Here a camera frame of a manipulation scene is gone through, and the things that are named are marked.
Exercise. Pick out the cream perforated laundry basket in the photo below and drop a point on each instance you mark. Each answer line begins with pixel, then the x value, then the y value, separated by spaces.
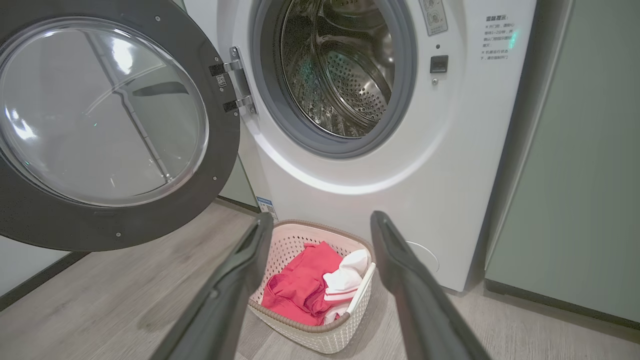
pixel 320 340

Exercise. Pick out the blue energy label sticker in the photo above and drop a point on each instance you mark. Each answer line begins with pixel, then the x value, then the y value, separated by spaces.
pixel 266 207

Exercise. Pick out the white garment with red stripes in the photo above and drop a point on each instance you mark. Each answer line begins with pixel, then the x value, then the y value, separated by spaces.
pixel 347 277

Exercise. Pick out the pale green cabinet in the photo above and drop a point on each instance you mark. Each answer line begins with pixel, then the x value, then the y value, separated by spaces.
pixel 575 175

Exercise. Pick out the round white filter cover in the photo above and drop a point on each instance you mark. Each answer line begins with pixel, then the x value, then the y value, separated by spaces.
pixel 429 257

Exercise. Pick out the grey warning sticker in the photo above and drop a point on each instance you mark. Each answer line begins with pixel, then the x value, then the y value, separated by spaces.
pixel 434 17

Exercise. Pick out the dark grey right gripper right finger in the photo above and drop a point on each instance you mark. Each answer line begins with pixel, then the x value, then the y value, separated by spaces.
pixel 425 310

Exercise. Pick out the round grey washing machine door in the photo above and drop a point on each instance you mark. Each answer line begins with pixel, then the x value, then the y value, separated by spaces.
pixel 220 165

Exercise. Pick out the metal door hinge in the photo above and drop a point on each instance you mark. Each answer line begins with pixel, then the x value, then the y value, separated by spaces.
pixel 242 80

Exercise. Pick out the white front-load washing machine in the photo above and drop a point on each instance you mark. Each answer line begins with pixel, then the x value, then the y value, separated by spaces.
pixel 450 175

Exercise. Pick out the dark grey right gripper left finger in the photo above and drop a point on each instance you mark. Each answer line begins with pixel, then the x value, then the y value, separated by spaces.
pixel 225 300

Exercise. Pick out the stainless steel washing machine drum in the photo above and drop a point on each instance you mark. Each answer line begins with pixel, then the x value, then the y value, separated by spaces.
pixel 350 85

